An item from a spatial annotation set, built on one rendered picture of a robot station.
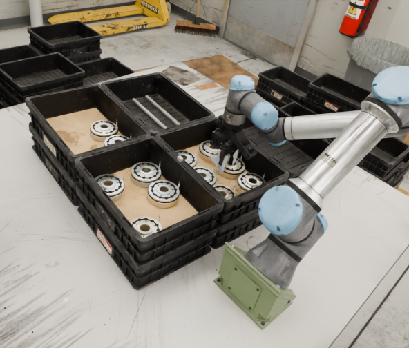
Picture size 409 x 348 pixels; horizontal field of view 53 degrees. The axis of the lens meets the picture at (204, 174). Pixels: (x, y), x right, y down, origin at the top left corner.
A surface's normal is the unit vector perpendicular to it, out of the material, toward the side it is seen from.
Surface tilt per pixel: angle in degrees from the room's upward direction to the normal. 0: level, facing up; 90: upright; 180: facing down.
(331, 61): 90
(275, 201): 52
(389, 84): 37
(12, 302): 0
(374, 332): 0
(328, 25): 90
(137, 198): 0
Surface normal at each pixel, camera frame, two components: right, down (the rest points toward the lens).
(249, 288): -0.72, 0.34
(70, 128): 0.16, -0.76
